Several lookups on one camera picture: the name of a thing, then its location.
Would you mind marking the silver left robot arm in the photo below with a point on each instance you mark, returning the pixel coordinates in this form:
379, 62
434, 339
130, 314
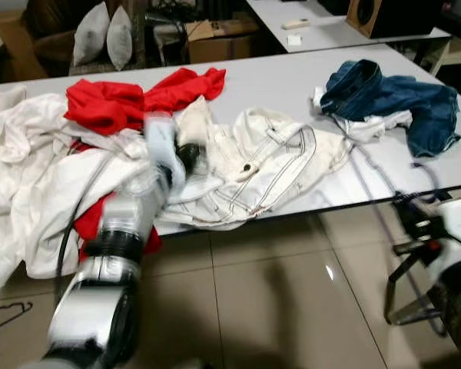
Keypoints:
92, 307

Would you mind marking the dark thin hanger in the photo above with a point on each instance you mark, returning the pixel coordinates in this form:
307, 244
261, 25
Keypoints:
19, 307

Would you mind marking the cardboard box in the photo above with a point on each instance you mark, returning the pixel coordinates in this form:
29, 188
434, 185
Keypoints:
223, 46

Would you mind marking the blue denim jeans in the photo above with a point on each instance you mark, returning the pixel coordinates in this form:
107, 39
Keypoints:
415, 108

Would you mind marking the grey table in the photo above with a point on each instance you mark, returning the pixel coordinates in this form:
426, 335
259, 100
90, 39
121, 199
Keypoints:
323, 34
292, 77

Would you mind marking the grey pillow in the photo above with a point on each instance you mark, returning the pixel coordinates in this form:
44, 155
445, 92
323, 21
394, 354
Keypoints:
120, 38
91, 34

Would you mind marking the small white box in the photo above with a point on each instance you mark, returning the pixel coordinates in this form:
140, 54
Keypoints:
294, 39

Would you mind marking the white crumpled shirt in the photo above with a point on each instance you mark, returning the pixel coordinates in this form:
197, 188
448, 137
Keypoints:
31, 192

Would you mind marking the white remote control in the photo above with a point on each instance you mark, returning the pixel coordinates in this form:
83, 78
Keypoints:
296, 24

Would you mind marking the brown armchair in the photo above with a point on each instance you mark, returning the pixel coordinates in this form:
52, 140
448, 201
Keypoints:
46, 46

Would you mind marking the black speaker with wooden front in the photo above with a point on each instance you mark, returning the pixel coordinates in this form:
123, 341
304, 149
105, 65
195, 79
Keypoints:
384, 19

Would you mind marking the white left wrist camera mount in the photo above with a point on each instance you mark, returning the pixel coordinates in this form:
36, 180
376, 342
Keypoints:
161, 146

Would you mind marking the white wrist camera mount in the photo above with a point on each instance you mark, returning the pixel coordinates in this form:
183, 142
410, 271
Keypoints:
161, 146
457, 223

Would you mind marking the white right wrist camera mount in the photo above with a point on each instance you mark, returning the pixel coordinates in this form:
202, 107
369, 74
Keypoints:
457, 223

